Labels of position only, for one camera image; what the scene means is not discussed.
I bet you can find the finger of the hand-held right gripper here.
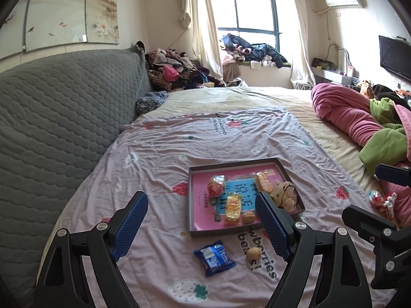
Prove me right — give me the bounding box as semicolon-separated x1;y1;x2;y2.
341;205;411;291
375;163;411;186

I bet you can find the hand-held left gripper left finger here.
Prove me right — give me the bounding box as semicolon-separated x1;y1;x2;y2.
35;191;149;308

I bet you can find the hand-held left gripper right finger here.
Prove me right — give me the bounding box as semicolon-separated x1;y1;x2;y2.
255;191;375;308

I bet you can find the yellow cake snack packet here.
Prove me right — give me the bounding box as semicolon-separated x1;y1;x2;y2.
224;192;242;225

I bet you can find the grey cardboard box tray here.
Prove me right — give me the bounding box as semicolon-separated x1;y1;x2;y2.
187;157;305;238

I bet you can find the egg-shaped toy candy packet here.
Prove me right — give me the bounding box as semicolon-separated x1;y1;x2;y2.
207;175;227;198
369;190;384;210

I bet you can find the green blanket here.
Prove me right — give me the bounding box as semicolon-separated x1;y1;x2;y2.
358;98;411;177

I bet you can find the red white candy packet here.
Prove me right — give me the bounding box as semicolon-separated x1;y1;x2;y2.
382;192;398;220

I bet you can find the clear bag of cookies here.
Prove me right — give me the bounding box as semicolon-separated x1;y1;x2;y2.
271;181;297;212

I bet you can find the orange snack packet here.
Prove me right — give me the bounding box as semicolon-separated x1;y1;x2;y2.
257;171;273;193

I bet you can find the blue snack packet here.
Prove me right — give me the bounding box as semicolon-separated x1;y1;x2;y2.
193;240;236;277

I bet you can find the dark clothes heap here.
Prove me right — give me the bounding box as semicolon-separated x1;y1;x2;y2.
351;80;411;110

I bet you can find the pink blanket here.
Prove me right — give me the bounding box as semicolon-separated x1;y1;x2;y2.
311;83;411;228

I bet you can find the pink printed bedsheet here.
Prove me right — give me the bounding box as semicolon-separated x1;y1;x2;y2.
37;107;402;308

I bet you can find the black television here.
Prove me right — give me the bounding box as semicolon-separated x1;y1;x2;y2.
379;35;411;82

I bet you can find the white side table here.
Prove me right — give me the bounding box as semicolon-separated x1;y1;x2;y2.
313;57;363;85

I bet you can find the grey quilted headboard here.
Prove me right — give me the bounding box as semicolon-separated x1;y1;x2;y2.
0;46;155;283

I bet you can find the dark patterned cloth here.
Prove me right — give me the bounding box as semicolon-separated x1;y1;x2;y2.
135;90;169;114

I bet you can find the beige bed sheet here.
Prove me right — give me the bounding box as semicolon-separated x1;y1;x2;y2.
141;85;386;199

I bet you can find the pile of clothes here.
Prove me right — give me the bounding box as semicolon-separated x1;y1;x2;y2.
144;46;225;92

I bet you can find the cream curtain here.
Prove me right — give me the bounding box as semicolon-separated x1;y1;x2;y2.
178;0;225;87
284;0;317;89

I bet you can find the heap of clothes on windowsill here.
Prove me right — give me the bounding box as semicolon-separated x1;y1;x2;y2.
219;33;289;71

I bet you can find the window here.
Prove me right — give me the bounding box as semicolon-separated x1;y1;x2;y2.
210;0;283;36

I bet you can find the floral wall panel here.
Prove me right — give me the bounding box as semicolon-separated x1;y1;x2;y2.
0;0;120;60

